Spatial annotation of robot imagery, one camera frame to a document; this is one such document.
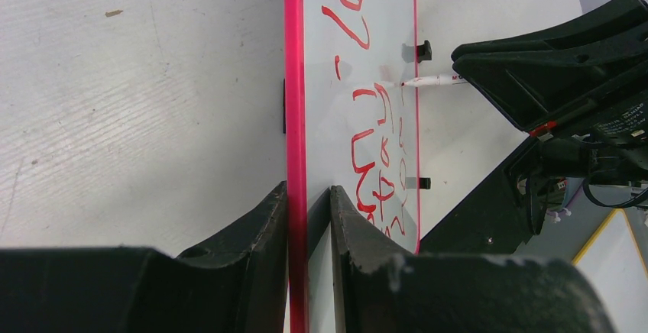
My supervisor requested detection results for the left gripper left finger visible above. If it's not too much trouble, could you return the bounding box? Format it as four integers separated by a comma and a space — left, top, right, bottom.
1, 183, 288, 332

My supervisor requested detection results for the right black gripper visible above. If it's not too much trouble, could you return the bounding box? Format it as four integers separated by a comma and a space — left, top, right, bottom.
451, 0, 647, 154

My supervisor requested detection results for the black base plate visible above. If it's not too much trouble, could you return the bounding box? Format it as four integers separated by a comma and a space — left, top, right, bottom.
419, 168, 538, 257

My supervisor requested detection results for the red capped whiteboard marker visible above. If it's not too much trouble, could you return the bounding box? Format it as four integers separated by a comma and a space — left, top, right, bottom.
400, 73, 468, 87

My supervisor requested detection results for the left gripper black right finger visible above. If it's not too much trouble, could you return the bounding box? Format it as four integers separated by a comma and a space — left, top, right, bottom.
329, 186, 614, 332

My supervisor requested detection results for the pink framed whiteboard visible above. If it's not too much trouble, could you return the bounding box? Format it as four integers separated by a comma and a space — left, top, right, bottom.
284, 0, 421, 332

